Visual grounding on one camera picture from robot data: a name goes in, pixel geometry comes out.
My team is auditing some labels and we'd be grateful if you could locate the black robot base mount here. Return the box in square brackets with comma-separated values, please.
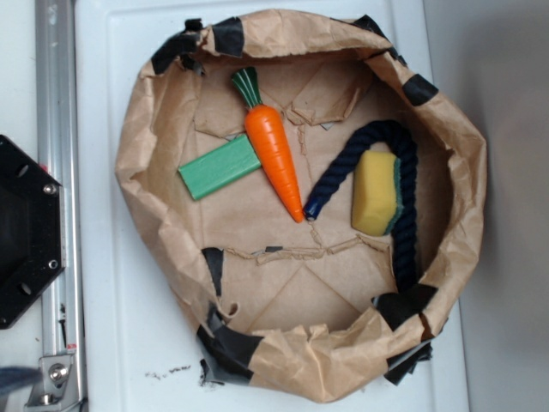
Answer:
[1, 136, 64, 330]

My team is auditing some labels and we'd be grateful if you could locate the white plastic tray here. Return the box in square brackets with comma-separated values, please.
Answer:
[73, 0, 471, 412]

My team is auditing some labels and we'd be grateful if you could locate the dark blue rope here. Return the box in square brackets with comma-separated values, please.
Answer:
[302, 119, 419, 294]

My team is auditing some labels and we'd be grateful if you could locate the green wooden block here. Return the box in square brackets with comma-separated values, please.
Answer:
[178, 134, 261, 200]

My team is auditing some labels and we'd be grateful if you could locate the brown paper bag basket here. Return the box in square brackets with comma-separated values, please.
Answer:
[115, 9, 487, 403]

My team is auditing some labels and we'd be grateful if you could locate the aluminium extrusion rail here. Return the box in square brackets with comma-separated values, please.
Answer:
[35, 1, 88, 411]

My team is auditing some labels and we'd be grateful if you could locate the metal corner bracket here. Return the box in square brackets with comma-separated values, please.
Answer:
[24, 354, 80, 411]

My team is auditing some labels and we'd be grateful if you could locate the yellow green sponge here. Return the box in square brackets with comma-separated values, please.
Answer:
[351, 150, 404, 237]

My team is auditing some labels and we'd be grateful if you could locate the orange toy carrot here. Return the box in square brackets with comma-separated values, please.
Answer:
[232, 67, 304, 223]

